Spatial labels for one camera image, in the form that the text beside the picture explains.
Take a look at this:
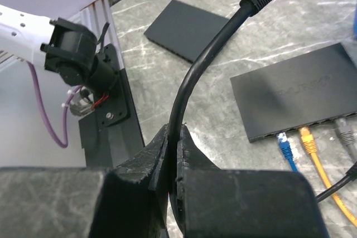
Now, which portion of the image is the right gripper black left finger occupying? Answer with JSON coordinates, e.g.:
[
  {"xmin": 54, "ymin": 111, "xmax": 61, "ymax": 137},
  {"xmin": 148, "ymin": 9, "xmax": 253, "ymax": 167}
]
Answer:
[{"xmin": 1, "ymin": 126, "xmax": 167, "ymax": 237}]

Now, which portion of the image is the orange ethernet cable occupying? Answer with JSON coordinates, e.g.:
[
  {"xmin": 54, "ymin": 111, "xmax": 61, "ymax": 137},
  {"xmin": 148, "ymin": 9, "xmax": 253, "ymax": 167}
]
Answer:
[{"xmin": 298, "ymin": 126, "xmax": 357, "ymax": 227}]

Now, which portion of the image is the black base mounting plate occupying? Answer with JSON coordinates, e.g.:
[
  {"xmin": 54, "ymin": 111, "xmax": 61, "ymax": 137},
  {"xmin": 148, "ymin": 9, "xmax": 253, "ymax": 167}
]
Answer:
[{"xmin": 79, "ymin": 44, "xmax": 144, "ymax": 167}]

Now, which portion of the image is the blue ethernet cable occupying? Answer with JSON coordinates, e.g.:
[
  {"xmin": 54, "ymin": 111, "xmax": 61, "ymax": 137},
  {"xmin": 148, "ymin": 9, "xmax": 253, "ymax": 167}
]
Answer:
[{"xmin": 276, "ymin": 132, "xmax": 300, "ymax": 172}]

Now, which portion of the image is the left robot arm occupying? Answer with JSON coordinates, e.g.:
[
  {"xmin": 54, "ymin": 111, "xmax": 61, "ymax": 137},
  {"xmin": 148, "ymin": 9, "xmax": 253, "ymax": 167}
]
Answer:
[{"xmin": 1, "ymin": 6, "xmax": 120, "ymax": 95}]

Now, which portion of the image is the black network switch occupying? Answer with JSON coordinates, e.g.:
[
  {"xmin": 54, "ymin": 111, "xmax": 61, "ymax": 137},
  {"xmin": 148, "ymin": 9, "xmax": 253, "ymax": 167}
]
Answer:
[{"xmin": 230, "ymin": 43, "xmax": 356, "ymax": 143}]

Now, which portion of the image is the aluminium frame rail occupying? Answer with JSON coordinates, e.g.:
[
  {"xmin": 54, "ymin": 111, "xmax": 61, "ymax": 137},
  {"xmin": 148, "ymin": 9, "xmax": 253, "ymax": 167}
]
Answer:
[{"xmin": 0, "ymin": 0, "xmax": 126, "ymax": 71}]

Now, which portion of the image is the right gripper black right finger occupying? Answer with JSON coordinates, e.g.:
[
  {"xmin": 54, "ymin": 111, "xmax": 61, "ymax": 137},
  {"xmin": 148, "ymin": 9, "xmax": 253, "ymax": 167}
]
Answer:
[{"xmin": 170, "ymin": 126, "xmax": 329, "ymax": 237}]

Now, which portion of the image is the grey ethernet cable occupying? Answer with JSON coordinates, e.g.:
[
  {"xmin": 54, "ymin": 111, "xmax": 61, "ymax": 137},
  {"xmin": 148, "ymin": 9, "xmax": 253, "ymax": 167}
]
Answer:
[{"xmin": 334, "ymin": 118, "xmax": 357, "ymax": 154}]

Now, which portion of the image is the black ethernet cable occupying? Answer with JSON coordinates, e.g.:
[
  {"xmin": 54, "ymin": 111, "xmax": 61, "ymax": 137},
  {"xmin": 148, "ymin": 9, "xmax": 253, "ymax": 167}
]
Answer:
[{"xmin": 168, "ymin": 0, "xmax": 357, "ymax": 202}]

